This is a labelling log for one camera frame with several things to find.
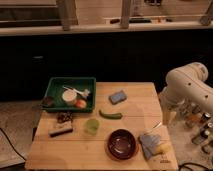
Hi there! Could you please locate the blue sponge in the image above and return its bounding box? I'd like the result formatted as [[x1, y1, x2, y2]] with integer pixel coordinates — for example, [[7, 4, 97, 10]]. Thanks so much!
[[109, 90, 127, 105]]

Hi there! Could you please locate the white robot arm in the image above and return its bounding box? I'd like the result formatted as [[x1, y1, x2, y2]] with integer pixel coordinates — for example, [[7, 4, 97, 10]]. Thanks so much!
[[159, 62, 213, 125]]

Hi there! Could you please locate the green plastic cup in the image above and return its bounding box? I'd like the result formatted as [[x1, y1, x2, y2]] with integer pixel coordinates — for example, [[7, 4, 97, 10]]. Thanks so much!
[[85, 119, 99, 135]]

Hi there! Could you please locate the dark small cup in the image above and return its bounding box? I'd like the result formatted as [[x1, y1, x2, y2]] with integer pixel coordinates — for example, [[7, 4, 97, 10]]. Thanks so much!
[[42, 96, 54, 107]]

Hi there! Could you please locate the metal fork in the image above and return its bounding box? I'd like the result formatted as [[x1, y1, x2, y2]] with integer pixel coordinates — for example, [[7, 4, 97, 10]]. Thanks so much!
[[144, 122, 162, 135]]

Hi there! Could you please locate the yellow banana toy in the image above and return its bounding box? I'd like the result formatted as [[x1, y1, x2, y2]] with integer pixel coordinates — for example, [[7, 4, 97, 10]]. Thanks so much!
[[154, 143, 171, 155]]

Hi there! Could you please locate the blue folded cloth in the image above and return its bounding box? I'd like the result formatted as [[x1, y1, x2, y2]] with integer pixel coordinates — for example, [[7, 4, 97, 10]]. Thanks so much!
[[139, 134, 161, 160]]

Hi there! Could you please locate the dark red bowl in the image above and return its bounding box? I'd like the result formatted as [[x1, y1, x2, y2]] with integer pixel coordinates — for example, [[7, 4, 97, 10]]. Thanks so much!
[[106, 129, 138, 160]]

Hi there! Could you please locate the white plastic utensil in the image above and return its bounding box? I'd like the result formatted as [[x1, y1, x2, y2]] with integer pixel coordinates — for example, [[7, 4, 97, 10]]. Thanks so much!
[[65, 86, 91, 99]]

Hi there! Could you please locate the orange fruit toy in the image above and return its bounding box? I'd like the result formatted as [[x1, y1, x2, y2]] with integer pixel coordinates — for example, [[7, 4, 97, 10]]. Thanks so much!
[[75, 99, 87, 109]]

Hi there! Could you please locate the green plastic tray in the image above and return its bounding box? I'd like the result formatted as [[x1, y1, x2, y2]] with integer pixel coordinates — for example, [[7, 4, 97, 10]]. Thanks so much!
[[42, 77, 96, 113]]

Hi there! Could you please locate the white round container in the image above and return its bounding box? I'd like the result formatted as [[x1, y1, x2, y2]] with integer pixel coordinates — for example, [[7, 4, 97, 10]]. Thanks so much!
[[62, 90, 77, 105]]

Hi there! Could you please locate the grey black eraser block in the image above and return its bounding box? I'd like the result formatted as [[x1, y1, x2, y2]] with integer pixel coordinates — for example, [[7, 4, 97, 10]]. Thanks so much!
[[48, 122, 73, 137]]

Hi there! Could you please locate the brown textured object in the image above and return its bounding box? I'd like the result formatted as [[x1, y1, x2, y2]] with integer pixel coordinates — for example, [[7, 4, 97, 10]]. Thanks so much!
[[57, 112, 72, 123]]

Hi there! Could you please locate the black floor cable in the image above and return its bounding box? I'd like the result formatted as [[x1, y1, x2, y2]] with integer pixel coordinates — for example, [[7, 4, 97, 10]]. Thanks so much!
[[0, 127, 27, 162]]

